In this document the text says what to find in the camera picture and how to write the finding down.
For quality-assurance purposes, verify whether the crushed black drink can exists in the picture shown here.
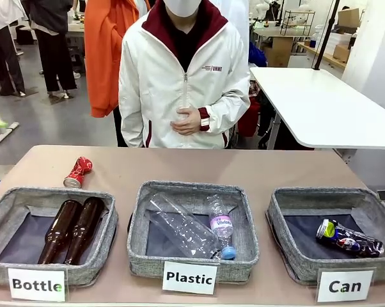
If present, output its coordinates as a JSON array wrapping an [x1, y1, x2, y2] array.
[[315, 218, 385, 258]]

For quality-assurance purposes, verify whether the brown glass bottle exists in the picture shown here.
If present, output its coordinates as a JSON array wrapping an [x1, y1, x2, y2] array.
[[36, 199, 83, 265], [63, 196, 106, 266]]

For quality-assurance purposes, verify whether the small pink-label plastic bottle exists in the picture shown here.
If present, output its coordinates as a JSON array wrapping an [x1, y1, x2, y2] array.
[[206, 193, 238, 260]]

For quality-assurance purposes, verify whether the large clear plastic bottle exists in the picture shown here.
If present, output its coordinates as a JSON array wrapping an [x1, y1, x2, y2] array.
[[148, 193, 224, 260]]

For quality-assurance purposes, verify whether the person's left forearm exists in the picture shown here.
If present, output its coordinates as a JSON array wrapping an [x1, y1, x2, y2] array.
[[197, 91, 251, 132]]

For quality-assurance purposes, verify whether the person's right forearm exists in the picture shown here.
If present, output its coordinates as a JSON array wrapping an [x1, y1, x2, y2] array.
[[118, 60, 150, 148]]

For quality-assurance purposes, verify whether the crushed red drink can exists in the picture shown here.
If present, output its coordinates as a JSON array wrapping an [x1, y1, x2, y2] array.
[[63, 155, 94, 189]]

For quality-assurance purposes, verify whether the white Can label card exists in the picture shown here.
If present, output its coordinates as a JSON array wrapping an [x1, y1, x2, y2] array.
[[317, 269, 375, 303]]

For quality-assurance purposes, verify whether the grey fabric basket Can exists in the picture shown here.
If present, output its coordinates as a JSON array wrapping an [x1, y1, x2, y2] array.
[[265, 186, 385, 287]]

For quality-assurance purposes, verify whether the grey fabric basket Bottle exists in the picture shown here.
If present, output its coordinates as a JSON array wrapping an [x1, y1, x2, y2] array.
[[0, 186, 120, 287]]

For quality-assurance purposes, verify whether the grey fabric basket Plastic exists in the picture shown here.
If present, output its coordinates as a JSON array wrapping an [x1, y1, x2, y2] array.
[[126, 180, 261, 283]]

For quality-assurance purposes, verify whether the person's left hand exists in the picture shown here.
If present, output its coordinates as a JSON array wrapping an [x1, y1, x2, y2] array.
[[170, 107, 202, 137]]

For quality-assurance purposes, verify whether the white floor bar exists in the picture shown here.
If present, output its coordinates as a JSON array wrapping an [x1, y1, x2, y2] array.
[[0, 121, 20, 149]]

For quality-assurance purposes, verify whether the bystander in black trousers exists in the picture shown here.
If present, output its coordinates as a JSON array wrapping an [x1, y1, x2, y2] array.
[[20, 0, 82, 98]]

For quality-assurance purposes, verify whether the white side table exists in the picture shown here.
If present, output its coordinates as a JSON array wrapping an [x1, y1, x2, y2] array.
[[249, 66, 385, 151]]

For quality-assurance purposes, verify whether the person in orange jacket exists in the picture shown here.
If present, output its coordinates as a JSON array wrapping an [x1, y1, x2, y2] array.
[[84, 0, 141, 119]]

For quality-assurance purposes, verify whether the small cardboard box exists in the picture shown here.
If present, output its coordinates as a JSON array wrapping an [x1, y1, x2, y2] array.
[[332, 43, 352, 63]]

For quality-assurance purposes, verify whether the wooden workbench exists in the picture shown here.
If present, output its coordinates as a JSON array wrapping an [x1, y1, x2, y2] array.
[[294, 40, 347, 78]]

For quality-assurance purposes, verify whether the red bag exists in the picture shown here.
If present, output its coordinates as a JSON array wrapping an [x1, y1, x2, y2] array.
[[237, 94, 261, 138]]

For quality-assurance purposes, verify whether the black stand pole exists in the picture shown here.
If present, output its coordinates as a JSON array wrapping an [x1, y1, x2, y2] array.
[[311, 0, 341, 71]]

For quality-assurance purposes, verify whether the white Bottle label card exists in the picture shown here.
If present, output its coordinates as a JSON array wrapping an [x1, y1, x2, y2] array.
[[7, 267, 67, 303]]

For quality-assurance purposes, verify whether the large cardboard box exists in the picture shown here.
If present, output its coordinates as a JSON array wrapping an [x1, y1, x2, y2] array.
[[337, 7, 361, 28]]

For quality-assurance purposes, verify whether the person in white jacket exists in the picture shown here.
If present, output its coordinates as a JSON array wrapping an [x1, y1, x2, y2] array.
[[118, 0, 251, 150]]

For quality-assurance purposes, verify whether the blue garment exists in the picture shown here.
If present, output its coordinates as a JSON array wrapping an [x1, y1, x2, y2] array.
[[248, 40, 269, 68]]

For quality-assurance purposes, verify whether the white Plastic label card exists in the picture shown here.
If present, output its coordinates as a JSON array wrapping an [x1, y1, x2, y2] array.
[[162, 261, 219, 295]]

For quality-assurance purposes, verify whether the white face mask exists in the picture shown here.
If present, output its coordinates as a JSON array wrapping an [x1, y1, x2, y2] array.
[[164, 0, 201, 18]]

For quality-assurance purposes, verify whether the black wire shelf rack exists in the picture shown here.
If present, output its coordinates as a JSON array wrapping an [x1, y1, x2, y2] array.
[[279, 9, 317, 36]]

